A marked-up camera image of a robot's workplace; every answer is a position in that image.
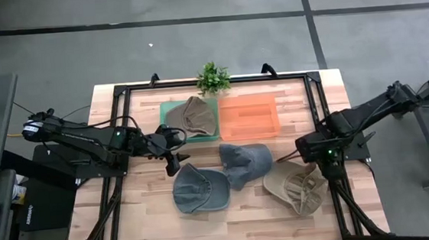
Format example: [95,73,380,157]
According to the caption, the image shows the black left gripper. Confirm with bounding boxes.
[137,122,193,180]

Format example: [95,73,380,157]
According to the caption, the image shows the tan beige cap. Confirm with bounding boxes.
[261,157,333,220]

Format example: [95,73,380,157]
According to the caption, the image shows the brown corduroy cap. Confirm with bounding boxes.
[163,94,219,141]

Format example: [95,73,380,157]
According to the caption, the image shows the blue denim cap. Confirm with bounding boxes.
[170,160,234,216]
[218,139,277,193]

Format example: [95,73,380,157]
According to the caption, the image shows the green plastic tray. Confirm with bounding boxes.
[157,96,223,147]

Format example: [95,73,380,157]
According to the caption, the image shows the orange plastic tray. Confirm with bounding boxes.
[216,92,283,142]

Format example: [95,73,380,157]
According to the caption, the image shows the green artificial potted plant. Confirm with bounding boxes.
[194,59,233,98]

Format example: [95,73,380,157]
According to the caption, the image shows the black control box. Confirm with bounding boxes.
[11,141,83,233]

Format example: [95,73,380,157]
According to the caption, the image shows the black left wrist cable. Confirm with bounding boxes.
[120,109,190,157]

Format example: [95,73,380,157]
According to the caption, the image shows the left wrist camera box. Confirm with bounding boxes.
[158,124,177,141]

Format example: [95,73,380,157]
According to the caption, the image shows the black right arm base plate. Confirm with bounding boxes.
[313,128,372,166]

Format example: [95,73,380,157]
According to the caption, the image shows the black frame handle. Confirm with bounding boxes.
[259,61,280,80]
[148,72,161,89]

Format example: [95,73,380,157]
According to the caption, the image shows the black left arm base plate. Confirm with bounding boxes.
[70,136,132,183]

